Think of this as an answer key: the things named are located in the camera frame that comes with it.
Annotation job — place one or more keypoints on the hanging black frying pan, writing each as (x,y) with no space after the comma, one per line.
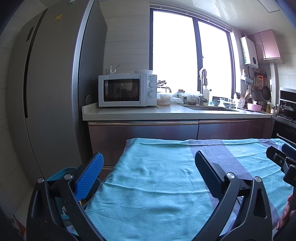
(266,93)

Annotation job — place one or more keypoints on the white plastic bag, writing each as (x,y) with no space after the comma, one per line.
(177,100)

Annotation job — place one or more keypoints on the black built-in oven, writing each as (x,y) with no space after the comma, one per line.
(284,132)

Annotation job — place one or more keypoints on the hanging metal strainer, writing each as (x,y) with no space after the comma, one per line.
(257,89)

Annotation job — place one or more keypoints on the blue plastic bin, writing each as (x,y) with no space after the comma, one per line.
(62,173)

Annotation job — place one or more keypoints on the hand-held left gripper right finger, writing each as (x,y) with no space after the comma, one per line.
(208,176)

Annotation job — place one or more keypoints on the small dark bowl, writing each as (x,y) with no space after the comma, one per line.
(215,103)

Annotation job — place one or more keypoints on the wooden spatula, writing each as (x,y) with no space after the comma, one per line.
(247,93)

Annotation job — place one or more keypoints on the white bowl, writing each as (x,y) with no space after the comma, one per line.
(143,72)

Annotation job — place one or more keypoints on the large kitchen window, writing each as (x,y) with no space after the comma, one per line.
(173,53)

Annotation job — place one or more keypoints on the glass jar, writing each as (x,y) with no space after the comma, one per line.
(181,95)

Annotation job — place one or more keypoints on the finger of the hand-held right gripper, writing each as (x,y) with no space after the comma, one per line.
(277,157)
(289,149)

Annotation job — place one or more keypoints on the crumpled floor cloth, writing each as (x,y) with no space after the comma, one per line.
(16,224)

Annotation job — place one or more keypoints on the kitchen sink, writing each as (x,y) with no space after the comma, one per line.
(208,108)

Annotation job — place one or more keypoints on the metal wok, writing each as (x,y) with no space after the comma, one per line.
(286,110)

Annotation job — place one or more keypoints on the white microwave oven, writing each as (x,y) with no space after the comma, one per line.
(144,99)

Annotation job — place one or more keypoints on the white dotted utensil holder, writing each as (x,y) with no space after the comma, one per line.
(240,103)

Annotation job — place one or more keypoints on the teal and purple tablecloth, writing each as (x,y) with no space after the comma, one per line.
(150,185)

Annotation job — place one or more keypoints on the white vertical duct cover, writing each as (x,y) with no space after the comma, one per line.
(274,83)

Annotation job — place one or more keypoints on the black range hood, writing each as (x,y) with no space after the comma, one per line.
(288,96)

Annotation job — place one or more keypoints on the clear container with dark food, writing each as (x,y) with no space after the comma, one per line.
(192,100)

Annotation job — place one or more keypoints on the grey refrigerator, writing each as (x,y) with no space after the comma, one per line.
(50,81)

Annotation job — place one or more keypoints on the cooking oil bottle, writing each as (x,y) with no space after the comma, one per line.
(268,108)

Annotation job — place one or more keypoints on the beige kitchen countertop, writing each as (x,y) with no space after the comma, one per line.
(138,113)

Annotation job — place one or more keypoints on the white dish soap bottle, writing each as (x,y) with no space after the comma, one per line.
(206,97)

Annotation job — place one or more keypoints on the hanging orange package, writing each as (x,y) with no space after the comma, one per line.
(261,80)

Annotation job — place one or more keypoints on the patterned ceramic bowl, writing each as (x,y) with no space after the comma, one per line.
(229,105)

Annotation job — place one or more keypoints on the white water heater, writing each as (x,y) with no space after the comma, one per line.
(249,49)

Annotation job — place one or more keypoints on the white wall rack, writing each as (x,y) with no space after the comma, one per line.
(247,80)

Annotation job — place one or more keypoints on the person's right hand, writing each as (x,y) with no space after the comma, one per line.
(285,213)

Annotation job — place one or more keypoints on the metal kitchen faucet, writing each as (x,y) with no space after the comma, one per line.
(203,77)

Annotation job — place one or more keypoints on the pink bowl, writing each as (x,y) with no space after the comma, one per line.
(254,107)

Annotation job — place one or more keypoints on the brown base cabinets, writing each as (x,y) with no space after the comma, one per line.
(143,134)

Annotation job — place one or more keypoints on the pink wall cabinet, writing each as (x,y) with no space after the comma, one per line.
(268,44)

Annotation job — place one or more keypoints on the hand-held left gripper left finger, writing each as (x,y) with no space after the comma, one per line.
(89,178)

